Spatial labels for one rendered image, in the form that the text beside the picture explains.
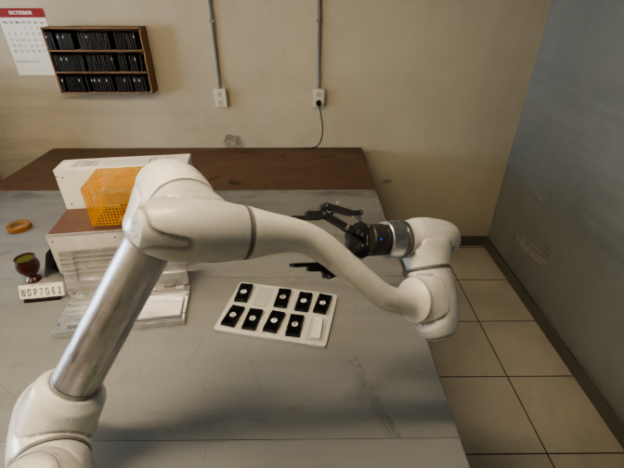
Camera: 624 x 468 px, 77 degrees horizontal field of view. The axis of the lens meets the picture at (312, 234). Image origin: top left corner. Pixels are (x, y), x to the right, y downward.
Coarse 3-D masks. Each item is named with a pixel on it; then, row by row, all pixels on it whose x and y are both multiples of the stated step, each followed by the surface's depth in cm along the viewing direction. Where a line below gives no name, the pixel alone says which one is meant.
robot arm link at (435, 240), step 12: (420, 228) 91; (432, 228) 92; (444, 228) 94; (456, 228) 96; (420, 240) 91; (432, 240) 91; (444, 240) 92; (456, 240) 95; (420, 252) 91; (432, 252) 91; (444, 252) 92; (408, 264) 94; (420, 264) 91; (432, 264) 90; (444, 264) 91
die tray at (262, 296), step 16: (256, 288) 157; (272, 288) 157; (288, 288) 157; (240, 304) 149; (256, 304) 149; (272, 304) 149; (288, 304) 149; (240, 320) 141; (288, 320) 141; (304, 320) 141; (256, 336) 135; (272, 336) 135; (288, 336) 135; (304, 336) 135; (320, 336) 135
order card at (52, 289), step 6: (54, 282) 152; (60, 282) 152; (18, 288) 150; (24, 288) 150; (30, 288) 151; (36, 288) 151; (42, 288) 151; (48, 288) 151; (54, 288) 152; (60, 288) 152; (24, 294) 151; (30, 294) 151; (36, 294) 151; (42, 294) 151; (48, 294) 152; (54, 294) 152; (60, 294) 152
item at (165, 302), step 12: (168, 288) 155; (180, 288) 155; (72, 300) 149; (84, 300) 149; (156, 300) 149; (168, 300) 149; (180, 300) 149; (72, 312) 144; (144, 312) 144; (156, 312) 144; (168, 312) 144; (60, 324) 138; (72, 324) 138; (144, 324) 138; (156, 324) 139; (168, 324) 140; (180, 324) 141; (60, 336) 135
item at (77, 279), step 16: (64, 256) 144; (80, 256) 146; (96, 256) 147; (112, 256) 147; (64, 272) 146; (80, 272) 148; (96, 272) 148; (176, 272) 152; (80, 288) 148; (96, 288) 149; (160, 288) 153
